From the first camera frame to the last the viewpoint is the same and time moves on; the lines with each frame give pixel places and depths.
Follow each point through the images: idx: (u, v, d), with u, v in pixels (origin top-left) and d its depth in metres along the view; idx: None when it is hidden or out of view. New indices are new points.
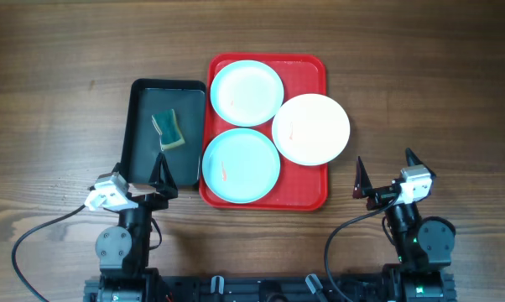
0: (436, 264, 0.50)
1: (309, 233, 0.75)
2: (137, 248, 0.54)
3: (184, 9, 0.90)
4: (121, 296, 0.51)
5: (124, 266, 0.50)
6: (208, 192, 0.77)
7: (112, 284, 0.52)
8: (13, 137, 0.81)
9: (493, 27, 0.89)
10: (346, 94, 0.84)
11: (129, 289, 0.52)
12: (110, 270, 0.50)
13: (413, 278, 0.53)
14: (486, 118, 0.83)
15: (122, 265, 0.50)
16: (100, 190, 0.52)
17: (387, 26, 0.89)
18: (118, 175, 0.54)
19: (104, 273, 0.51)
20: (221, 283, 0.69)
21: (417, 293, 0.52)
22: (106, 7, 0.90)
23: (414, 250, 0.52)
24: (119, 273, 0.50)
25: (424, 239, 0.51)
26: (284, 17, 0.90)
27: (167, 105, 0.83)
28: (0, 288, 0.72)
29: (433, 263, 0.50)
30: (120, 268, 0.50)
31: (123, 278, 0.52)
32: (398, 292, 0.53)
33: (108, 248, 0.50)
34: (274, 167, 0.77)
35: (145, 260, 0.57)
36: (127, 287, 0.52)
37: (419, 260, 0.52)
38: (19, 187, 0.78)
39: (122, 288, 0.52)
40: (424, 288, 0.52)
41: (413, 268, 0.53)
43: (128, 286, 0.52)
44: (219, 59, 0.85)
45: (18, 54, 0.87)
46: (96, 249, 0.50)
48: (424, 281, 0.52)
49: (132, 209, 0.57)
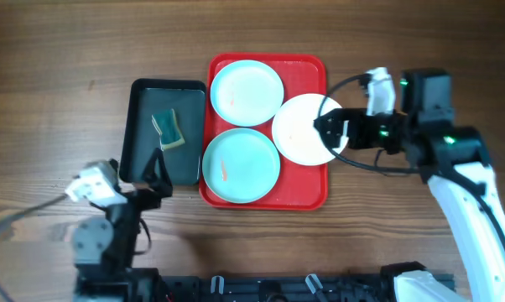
0: (434, 83, 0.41)
1: (309, 233, 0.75)
2: (120, 246, 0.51)
3: (183, 9, 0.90)
4: (97, 300, 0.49)
5: (104, 268, 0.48)
6: (208, 192, 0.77)
7: (90, 288, 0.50)
8: (13, 137, 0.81)
9: (494, 27, 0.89)
10: (346, 94, 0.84)
11: (108, 296, 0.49)
12: (88, 272, 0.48)
13: (438, 131, 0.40)
14: (486, 118, 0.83)
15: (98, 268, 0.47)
16: (85, 178, 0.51)
17: (387, 26, 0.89)
18: (106, 165, 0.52)
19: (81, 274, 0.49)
20: (221, 283, 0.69)
21: (443, 143, 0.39)
22: (106, 6, 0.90)
23: (406, 101, 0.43)
24: (97, 274, 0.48)
25: (408, 75, 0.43)
26: (284, 17, 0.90)
27: (167, 104, 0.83)
28: None
29: (429, 83, 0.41)
30: (98, 270, 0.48)
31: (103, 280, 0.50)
32: (419, 151, 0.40)
33: (85, 241, 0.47)
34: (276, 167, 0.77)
35: (128, 259, 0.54)
36: (104, 294, 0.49)
37: (416, 99, 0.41)
38: (19, 186, 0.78)
39: (100, 292, 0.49)
40: (455, 138, 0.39)
41: (421, 112, 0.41)
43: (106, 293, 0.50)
44: (218, 59, 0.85)
45: (18, 54, 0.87)
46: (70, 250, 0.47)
48: (445, 130, 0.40)
49: (120, 204, 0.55)
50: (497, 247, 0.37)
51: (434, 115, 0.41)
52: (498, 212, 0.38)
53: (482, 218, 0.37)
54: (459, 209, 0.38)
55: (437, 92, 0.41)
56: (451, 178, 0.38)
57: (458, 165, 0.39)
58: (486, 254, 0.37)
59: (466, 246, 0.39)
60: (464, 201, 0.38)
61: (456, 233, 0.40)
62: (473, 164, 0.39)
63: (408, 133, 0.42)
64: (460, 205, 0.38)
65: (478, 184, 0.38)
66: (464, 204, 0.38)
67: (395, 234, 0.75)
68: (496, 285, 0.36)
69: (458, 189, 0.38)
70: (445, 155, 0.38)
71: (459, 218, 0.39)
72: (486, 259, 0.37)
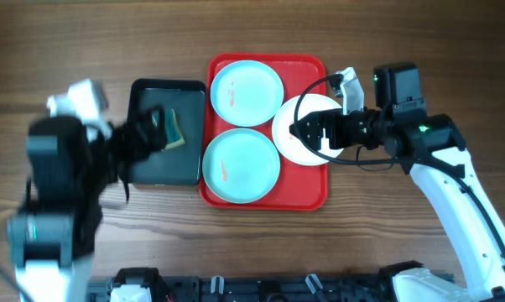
0: (402, 75, 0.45)
1: (309, 233, 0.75)
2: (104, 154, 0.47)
3: (183, 9, 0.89)
4: (40, 222, 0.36)
5: (72, 179, 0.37)
6: (208, 192, 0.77)
7: (29, 210, 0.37)
8: (13, 137, 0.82)
9: (494, 27, 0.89)
10: None
11: (56, 213, 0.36)
12: (47, 178, 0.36)
13: (413, 122, 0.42)
14: (486, 118, 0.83)
15: (64, 173, 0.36)
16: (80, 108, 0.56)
17: (387, 26, 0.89)
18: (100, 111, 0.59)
19: (35, 178, 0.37)
20: (221, 283, 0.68)
21: (419, 132, 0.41)
22: (106, 6, 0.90)
23: (382, 97, 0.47)
24: (56, 188, 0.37)
25: (380, 72, 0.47)
26: (284, 17, 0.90)
27: (167, 104, 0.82)
28: (0, 288, 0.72)
29: (399, 75, 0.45)
30: (62, 177, 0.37)
31: (57, 196, 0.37)
32: (398, 143, 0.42)
33: None
34: (276, 166, 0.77)
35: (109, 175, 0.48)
36: (48, 216, 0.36)
37: (389, 93, 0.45)
38: (19, 187, 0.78)
39: (45, 212, 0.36)
40: (429, 127, 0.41)
41: (396, 106, 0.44)
43: (49, 221, 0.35)
44: (218, 59, 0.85)
45: (18, 54, 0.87)
46: (28, 134, 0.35)
48: (419, 122, 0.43)
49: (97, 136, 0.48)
50: (480, 225, 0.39)
51: (407, 106, 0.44)
52: (478, 192, 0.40)
53: (464, 199, 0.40)
54: (441, 192, 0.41)
55: (407, 86, 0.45)
56: (429, 163, 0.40)
57: (435, 150, 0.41)
58: (472, 233, 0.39)
59: (453, 226, 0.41)
60: (445, 184, 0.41)
61: (443, 217, 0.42)
62: (450, 148, 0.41)
63: (387, 128, 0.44)
64: (442, 188, 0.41)
65: (456, 167, 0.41)
66: (445, 186, 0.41)
67: (395, 234, 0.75)
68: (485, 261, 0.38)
69: (438, 173, 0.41)
70: (423, 142, 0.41)
71: (442, 199, 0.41)
72: (473, 236, 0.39)
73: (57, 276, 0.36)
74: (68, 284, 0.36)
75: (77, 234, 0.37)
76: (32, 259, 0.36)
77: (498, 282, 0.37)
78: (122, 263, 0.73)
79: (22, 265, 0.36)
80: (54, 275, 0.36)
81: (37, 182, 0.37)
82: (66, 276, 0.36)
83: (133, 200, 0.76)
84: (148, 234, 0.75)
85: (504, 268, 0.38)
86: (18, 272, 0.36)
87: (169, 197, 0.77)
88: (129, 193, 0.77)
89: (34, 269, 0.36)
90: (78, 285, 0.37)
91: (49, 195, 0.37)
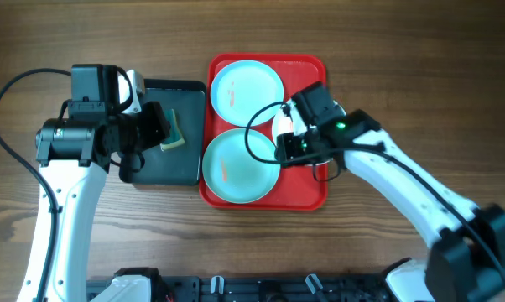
0: (313, 93, 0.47)
1: (309, 233, 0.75)
2: (130, 125, 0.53)
3: (183, 9, 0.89)
4: (65, 130, 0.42)
5: (103, 101, 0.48)
6: (208, 192, 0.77)
7: (59, 122, 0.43)
8: (13, 137, 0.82)
9: (495, 26, 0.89)
10: (346, 95, 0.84)
11: (79, 126, 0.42)
12: (83, 100, 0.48)
13: (332, 125, 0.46)
14: (486, 118, 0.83)
15: (99, 95, 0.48)
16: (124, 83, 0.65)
17: (387, 26, 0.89)
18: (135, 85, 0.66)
19: (70, 103, 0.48)
20: (221, 283, 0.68)
21: (338, 132, 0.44)
22: (106, 7, 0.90)
23: (303, 119, 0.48)
24: (89, 109, 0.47)
25: (294, 96, 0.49)
26: (284, 17, 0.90)
27: (167, 105, 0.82)
28: (0, 288, 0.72)
29: (309, 95, 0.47)
30: (96, 99, 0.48)
31: (88, 114, 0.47)
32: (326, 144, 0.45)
33: (91, 96, 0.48)
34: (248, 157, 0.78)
35: (129, 144, 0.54)
36: (75, 126, 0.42)
37: (308, 109, 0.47)
38: (18, 187, 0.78)
39: (68, 126, 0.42)
40: (346, 123, 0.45)
41: (318, 121, 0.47)
43: (77, 124, 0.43)
44: (219, 59, 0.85)
45: (18, 54, 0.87)
46: (75, 65, 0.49)
48: (338, 120, 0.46)
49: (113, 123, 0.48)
50: (412, 184, 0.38)
51: (326, 117, 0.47)
52: (400, 158, 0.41)
53: (389, 166, 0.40)
54: (370, 169, 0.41)
55: (321, 99, 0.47)
56: (351, 147, 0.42)
57: (356, 137, 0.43)
58: (408, 195, 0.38)
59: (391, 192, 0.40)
60: (372, 161, 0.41)
61: (386, 193, 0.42)
62: (367, 132, 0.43)
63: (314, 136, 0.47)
64: (369, 164, 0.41)
65: (377, 144, 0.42)
66: (372, 164, 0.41)
67: (395, 234, 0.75)
68: (424, 212, 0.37)
69: (363, 153, 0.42)
70: (344, 137, 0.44)
71: (377, 176, 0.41)
72: (406, 193, 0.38)
73: (77, 169, 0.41)
74: (85, 175, 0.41)
75: (99, 141, 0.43)
76: (56, 157, 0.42)
77: (440, 224, 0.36)
78: (122, 264, 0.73)
79: (45, 161, 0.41)
80: (75, 167, 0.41)
81: (72, 106, 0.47)
82: (85, 169, 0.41)
83: (133, 200, 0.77)
84: (148, 234, 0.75)
85: (442, 210, 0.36)
86: (41, 165, 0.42)
87: (170, 197, 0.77)
88: (130, 193, 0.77)
89: (56, 162, 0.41)
90: (92, 184, 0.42)
91: (81, 114, 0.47)
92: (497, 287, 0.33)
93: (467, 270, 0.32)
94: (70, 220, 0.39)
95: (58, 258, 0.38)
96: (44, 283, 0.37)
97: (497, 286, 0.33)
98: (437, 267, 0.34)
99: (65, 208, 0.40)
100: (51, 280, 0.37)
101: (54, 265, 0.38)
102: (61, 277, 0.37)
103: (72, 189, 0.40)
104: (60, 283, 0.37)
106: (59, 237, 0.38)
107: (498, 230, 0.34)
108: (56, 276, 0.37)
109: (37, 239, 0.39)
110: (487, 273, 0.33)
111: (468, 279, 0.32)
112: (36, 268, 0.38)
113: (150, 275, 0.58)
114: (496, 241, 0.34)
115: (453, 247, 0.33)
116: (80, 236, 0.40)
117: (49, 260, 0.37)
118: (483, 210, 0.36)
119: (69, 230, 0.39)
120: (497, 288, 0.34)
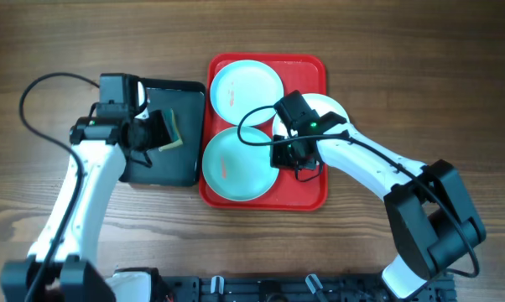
0: (288, 98, 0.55)
1: (309, 233, 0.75)
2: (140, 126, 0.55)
3: (183, 9, 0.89)
4: (97, 123, 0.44)
5: (128, 104, 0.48)
6: (208, 193, 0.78)
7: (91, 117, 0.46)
8: (13, 136, 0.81)
9: (495, 27, 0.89)
10: (346, 94, 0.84)
11: (107, 122, 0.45)
12: (109, 102, 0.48)
13: (306, 125, 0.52)
14: (486, 118, 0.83)
15: (123, 97, 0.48)
16: None
17: (387, 26, 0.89)
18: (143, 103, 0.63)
19: (98, 105, 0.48)
20: (221, 283, 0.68)
21: (312, 129, 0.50)
22: (106, 7, 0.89)
23: (285, 122, 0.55)
24: (113, 110, 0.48)
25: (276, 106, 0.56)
26: (284, 17, 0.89)
27: (166, 106, 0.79)
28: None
29: (285, 99, 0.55)
30: (121, 101, 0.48)
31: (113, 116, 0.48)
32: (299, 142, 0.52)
33: (117, 99, 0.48)
34: (242, 152, 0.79)
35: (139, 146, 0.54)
36: (106, 120, 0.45)
37: (288, 114, 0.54)
38: (18, 187, 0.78)
39: (98, 122, 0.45)
40: (317, 122, 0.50)
41: (295, 123, 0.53)
43: (107, 120, 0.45)
44: (219, 58, 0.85)
45: (17, 54, 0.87)
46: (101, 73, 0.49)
48: (313, 121, 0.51)
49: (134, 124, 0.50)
50: (368, 158, 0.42)
51: (303, 119, 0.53)
52: (362, 140, 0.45)
53: (351, 147, 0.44)
54: (335, 153, 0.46)
55: (298, 106, 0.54)
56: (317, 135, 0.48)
57: (326, 130, 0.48)
58: (366, 167, 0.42)
59: (356, 170, 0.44)
60: (336, 146, 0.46)
61: (356, 175, 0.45)
62: (335, 126, 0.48)
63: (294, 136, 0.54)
64: (335, 149, 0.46)
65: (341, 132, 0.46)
66: (337, 148, 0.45)
67: None
68: (379, 176, 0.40)
69: (329, 142, 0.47)
70: (317, 132, 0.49)
71: (342, 158, 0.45)
72: (362, 165, 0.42)
73: (102, 146, 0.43)
74: (110, 152, 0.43)
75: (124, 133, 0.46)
76: (88, 138, 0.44)
77: (393, 184, 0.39)
78: (122, 263, 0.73)
79: (78, 141, 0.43)
80: (101, 144, 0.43)
81: (99, 108, 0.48)
82: (110, 146, 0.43)
83: (134, 200, 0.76)
84: (148, 234, 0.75)
85: (394, 173, 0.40)
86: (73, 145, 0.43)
87: (170, 197, 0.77)
88: (129, 193, 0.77)
89: (88, 142, 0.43)
90: (114, 162, 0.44)
91: (107, 115, 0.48)
92: (458, 240, 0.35)
93: (421, 220, 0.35)
94: (93, 181, 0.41)
95: (78, 209, 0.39)
96: (63, 225, 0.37)
97: (458, 237, 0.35)
98: (395, 223, 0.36)
99: (91, 173, 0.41)
100: (70, 224, 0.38)
101: (75, 213, 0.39)
102: (79, 222, 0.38)
103: (97, 159, 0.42)
104: (78, 227, 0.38)
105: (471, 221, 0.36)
106: (81, 191, 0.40)
107: (446, 182, 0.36)
108: (75, 221, 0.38)
109: (62, 194, 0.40)
110: (447, 226, 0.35)
111: (424, 229, 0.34)
112: (56, 216, 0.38)
113: (150, 271, 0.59)
114: (446, 192, 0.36)
115: (404, 200, 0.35)
116: (99, 197, 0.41)
117: (70, 207, 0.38)
118: (430, 166, 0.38)
119: (91, 187, 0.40)
120: (459, 240, 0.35)
